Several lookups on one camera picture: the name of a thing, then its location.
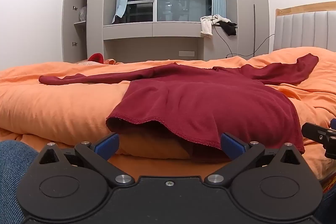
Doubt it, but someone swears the open grey wardrobe door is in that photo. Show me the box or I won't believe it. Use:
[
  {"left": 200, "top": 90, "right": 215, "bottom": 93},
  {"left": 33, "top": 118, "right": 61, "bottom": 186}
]
[{"left": 62, "top": 0, "right": 80, "bottom": 63}]

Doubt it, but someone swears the person's leg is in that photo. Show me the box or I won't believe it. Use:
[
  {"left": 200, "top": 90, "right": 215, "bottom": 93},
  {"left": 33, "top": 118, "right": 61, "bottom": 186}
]
[
  {"left": 0, "top": 140, "right": 39, "bottom": 224},
  {"left": 319, "top": 187, "right": 336, "bottom": 224}
]

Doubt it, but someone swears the orange blanket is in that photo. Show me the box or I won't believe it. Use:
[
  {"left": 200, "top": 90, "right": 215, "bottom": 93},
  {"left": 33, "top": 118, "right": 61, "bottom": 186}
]
[{"left": 0, "top": 46, "right": 336, "bottom": 182}]

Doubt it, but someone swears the person's right leg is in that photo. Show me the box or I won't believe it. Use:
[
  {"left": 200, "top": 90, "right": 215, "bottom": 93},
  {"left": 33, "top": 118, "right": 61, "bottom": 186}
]
[{"left": 319, "top": 187, "right": 336, "bottom": 224}]

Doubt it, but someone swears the bright red cloth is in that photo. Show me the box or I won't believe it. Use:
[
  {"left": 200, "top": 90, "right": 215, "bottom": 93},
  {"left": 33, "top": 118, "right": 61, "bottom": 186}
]
[{"left": 88, "top": 53, "right": 105, "bottom": 64}]

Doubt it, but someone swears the grey padded wooden headboard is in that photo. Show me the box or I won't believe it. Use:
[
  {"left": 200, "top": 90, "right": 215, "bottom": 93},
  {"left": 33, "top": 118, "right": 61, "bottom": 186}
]
[{"left": 273, "top": 1, "right": 336, "bottom": 52}]

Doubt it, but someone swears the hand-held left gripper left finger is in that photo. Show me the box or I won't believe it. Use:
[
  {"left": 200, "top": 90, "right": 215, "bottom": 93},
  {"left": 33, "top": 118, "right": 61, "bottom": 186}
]
[{"left": 35, "top": 132, "right": 135, "bottom": 187}]

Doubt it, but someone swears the person's left leg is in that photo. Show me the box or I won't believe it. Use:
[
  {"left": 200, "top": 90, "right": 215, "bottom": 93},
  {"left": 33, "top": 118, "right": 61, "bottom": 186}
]
[{"left": 0, "top": 140, "right": 39, "bottom": 224}]

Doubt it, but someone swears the curved black cable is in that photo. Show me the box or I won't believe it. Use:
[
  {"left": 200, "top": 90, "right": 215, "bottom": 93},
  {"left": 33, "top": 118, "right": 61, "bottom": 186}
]
[{"left": 214, "top": 27, "right": 275, "bottom": 59}]

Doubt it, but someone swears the black cloth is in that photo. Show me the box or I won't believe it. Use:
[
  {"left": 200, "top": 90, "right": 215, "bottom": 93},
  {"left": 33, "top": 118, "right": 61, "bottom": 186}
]
[{"left": 218, "top": 20, "right": 238, "bottom": 36}]

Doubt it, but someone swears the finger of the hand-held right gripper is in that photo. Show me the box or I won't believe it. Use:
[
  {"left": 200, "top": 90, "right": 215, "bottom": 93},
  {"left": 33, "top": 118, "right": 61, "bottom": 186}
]
[{"left": 301, "top": 118, "right": 336, "bottom": 159}]

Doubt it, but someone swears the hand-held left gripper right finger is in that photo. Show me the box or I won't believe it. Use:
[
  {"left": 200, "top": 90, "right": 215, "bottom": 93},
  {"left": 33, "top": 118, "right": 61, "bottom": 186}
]
[{"left": 203, "top": 132, "right": 305, "bottom": 187}]

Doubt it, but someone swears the dark red long-sleeve shirt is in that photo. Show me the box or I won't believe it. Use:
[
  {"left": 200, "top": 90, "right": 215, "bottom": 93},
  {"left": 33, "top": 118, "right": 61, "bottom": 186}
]
[{"left": 39, "top": 54, "right": 319, "bottom": 156}]

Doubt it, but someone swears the grey built-in wardrobe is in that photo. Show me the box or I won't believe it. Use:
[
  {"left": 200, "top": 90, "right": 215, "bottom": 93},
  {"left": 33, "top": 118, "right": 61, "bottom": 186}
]
[{"left": 62, "top": 0, "right": 270, "bottom": 63}]

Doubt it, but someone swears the white cloth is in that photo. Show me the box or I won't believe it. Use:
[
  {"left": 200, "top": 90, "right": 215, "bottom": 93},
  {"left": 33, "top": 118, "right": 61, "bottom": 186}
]
[{"left": 200, "top": 14, "right": 227, "bottom": 39}]

